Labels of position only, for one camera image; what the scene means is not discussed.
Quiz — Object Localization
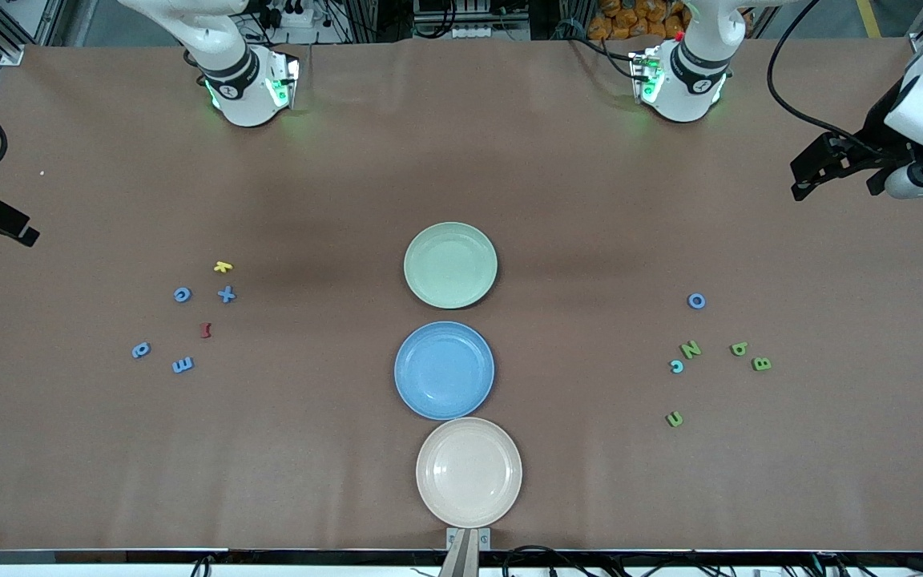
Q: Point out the orange netted items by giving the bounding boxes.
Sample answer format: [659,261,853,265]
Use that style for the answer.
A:
[588,0,688,41]

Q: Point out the large table cover sheet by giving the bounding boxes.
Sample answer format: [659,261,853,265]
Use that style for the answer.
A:
[0,38,923,552]

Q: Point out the white power strip with plugs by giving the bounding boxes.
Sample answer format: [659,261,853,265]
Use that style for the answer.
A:
[257,0,315,30]

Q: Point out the long white power strip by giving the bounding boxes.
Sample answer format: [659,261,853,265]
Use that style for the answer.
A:
[452,24,528,39]

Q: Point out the green plate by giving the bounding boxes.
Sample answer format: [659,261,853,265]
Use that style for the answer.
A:
[403,222,499,309]

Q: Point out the black equipment box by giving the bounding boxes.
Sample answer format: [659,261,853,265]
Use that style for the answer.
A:
[413,0,530,25]

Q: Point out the blue plate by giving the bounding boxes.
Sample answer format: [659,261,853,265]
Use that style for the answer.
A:
[394,321,495,421]

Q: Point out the beige plate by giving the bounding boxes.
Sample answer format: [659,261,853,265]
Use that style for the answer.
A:
[416,417,523,529]

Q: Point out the metal table edge rail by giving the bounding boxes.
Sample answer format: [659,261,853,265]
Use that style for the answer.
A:
[0,549,923,567]

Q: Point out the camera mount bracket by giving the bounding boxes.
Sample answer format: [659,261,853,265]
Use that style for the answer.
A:
[439,527,491,577]

